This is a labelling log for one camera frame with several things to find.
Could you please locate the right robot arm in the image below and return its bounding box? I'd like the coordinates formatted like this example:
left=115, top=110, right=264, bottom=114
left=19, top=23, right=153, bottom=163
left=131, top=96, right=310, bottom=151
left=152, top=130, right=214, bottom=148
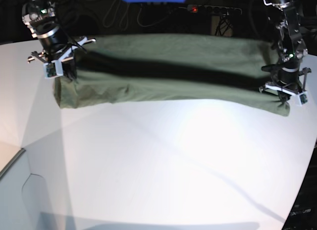
left=22, top=0, right=96, bottom=80

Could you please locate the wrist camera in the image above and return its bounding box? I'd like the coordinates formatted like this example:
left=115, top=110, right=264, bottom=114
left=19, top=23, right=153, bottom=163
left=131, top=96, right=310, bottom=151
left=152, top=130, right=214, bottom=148
left=43, top=63, right=57, bottom=79
left=295, top=91, right=308, bottom=107

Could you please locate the black power strip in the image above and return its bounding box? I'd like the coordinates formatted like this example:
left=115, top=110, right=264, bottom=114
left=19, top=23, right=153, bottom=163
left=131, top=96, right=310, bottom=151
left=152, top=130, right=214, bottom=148
left=186, top=4, right=243, bottom=16

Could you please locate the green t-shirt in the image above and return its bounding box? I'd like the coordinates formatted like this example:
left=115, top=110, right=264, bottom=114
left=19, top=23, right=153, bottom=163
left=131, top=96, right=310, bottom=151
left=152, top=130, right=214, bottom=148
left=53, top=34, right=290, bottom=116

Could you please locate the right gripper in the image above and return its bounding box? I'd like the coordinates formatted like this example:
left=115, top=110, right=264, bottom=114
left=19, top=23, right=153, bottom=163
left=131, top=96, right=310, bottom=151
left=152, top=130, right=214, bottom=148
left=27, top=31, right=96, bottom=80

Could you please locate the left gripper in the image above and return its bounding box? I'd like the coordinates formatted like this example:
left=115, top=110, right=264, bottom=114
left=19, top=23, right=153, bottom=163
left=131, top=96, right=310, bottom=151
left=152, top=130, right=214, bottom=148
left=259, top=63, right=312, bottom=104

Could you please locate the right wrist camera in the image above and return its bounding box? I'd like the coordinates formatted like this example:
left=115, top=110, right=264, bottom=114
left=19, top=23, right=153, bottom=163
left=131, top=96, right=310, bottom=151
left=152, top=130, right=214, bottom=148
left=43, top=63, right=57, bottom=79

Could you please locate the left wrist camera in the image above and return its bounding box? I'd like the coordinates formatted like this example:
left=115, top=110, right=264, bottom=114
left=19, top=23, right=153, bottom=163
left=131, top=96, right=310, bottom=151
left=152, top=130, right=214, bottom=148
left=295, top=91, right=308, bottom=107

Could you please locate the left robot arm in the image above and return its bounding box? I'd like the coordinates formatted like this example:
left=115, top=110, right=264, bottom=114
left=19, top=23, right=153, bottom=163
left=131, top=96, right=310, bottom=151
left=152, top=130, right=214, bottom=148
left=260, top=0, right=311, bottom=106

